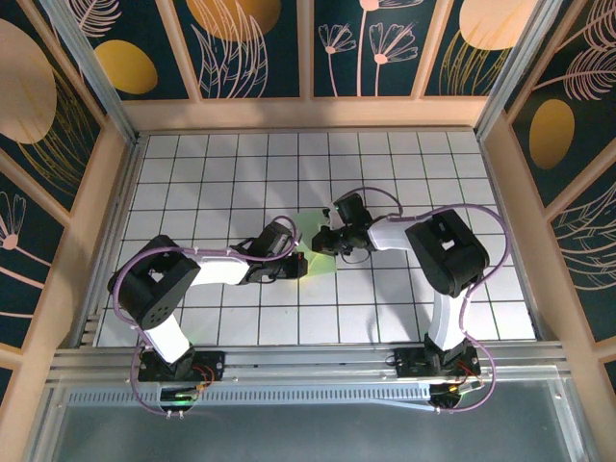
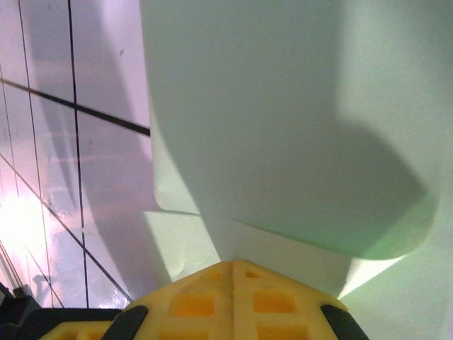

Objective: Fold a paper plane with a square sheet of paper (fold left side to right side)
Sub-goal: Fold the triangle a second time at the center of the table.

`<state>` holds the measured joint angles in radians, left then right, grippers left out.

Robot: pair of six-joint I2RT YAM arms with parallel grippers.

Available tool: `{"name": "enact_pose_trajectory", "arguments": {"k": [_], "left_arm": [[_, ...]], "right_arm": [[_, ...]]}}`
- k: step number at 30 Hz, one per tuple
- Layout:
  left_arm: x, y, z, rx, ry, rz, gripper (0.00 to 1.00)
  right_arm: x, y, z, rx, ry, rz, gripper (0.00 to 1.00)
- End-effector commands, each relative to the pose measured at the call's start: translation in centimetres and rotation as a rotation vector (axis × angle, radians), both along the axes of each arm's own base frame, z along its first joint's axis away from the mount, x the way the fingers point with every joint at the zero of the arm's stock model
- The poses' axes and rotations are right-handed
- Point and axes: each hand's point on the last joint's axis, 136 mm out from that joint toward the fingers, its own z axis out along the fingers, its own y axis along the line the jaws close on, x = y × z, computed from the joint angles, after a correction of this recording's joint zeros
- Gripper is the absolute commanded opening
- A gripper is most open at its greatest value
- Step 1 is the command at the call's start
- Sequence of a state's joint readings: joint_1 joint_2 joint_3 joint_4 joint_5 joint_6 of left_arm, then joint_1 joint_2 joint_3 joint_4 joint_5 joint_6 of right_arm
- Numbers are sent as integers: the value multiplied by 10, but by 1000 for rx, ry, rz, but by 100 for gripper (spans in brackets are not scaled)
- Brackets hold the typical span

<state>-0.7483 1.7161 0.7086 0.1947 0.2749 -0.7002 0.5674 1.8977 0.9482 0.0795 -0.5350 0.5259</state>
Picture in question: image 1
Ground small black controller board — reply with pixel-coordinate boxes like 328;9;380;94
429;382;484;411
158;384;201;411

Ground aluminium corner post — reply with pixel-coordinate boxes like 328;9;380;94
40;0;141;145
474;0;567;139

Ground long aluminium mounting rail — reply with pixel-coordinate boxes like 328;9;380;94
47;342;568;386

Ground grey metal panel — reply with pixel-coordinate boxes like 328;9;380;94
28;379;591;462

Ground green cloth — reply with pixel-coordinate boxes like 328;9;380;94
294;210;338;276

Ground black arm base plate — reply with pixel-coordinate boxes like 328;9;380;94
394;346;481;379
138;349;226;382

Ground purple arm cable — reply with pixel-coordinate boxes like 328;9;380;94
113;215;303;418
331;186;512;415

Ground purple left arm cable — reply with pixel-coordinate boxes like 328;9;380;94
113;215;303;418

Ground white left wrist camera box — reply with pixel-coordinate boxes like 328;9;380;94
281;225;303;251

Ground white gridded table mat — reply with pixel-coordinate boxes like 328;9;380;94
95;132;538;347

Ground slotted grey cable duct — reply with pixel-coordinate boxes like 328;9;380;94
66;384;437;406

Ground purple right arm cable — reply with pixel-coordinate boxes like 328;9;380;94
331;186;512;415

